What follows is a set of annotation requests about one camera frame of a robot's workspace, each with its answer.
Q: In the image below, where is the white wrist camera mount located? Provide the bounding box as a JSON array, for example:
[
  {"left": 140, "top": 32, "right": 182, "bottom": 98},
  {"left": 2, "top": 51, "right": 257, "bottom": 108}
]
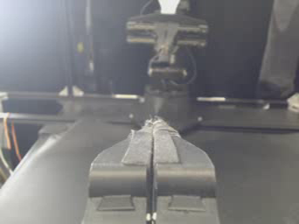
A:
[{"left": 157, "top": 0, "right": 182, "bottom": 15}]

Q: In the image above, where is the white frame bracket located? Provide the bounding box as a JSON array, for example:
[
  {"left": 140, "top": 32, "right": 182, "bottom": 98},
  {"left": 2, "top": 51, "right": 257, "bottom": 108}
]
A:
[{"left": 57, "top": 85, "right": 85, "bottom": 98}]

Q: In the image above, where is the orange cable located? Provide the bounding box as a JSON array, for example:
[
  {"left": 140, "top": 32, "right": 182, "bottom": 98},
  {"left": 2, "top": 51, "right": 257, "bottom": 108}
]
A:
[
  {"left": 1, "top": 112, "right": 11, "bottom": 151},
  {"left": 9, "top": 118, "right": 23, "bottom": 162}
]

